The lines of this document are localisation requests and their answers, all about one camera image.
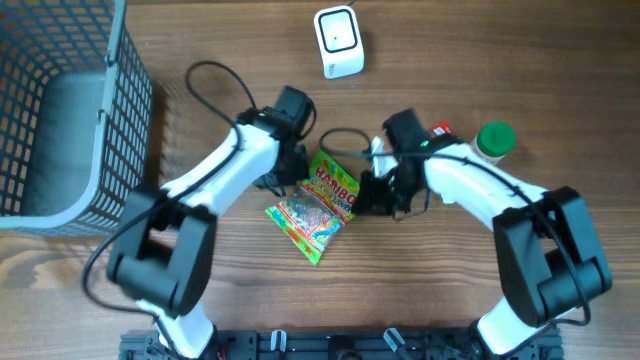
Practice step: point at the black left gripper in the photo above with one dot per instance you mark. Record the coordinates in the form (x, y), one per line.
(288, 167)

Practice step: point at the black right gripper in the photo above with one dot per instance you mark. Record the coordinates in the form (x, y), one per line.
(379, 190)

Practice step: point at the green Haribo candy bag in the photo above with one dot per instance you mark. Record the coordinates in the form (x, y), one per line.
(319, 209)

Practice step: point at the red stick sachet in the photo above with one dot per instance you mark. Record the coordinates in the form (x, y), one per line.
(440, 128)

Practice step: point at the green lid seasoning jar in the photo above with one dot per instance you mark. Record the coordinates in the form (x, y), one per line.
(494, 141)

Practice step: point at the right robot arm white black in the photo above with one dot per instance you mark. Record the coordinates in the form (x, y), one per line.
(550, 259)

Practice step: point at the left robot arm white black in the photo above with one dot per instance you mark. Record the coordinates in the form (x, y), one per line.
(163, 250)

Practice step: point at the white barcode scanner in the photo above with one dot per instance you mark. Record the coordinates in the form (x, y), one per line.
(339, 41)

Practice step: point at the grey plastic mesh basket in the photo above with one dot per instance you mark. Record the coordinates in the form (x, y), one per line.
(76, 106)

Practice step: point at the black mounting rail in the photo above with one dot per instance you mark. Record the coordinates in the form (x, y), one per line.
(436, 343)

